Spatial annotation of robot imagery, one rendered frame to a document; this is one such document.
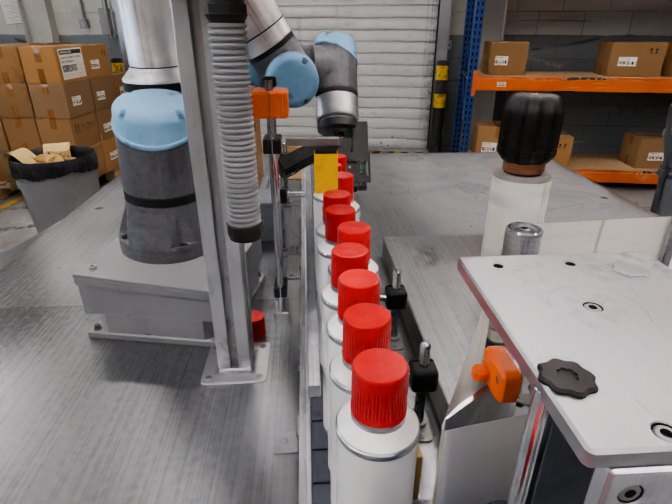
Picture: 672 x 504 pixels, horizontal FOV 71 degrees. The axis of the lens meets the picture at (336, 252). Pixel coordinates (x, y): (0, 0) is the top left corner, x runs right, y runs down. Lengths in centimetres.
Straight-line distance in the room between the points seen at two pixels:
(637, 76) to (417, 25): 187
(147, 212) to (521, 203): 54
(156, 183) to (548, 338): 60
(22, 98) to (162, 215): 364
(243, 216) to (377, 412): 23
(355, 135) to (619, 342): 67
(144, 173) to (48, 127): 357
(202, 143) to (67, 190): 248
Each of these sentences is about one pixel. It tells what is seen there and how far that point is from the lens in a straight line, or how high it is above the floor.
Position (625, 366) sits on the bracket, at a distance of 21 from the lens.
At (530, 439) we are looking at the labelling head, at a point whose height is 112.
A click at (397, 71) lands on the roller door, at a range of 486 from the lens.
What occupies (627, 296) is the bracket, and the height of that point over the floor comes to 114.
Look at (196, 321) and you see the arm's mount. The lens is 72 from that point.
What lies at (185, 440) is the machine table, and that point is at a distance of 61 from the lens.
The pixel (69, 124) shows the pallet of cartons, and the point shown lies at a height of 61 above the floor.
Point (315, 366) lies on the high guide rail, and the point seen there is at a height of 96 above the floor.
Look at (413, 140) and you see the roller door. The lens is 495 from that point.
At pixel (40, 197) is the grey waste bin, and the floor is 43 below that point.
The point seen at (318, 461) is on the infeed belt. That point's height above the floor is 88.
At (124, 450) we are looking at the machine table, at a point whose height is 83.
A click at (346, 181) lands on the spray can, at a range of 62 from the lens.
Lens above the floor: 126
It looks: 25 degrees down
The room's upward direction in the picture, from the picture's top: straight up
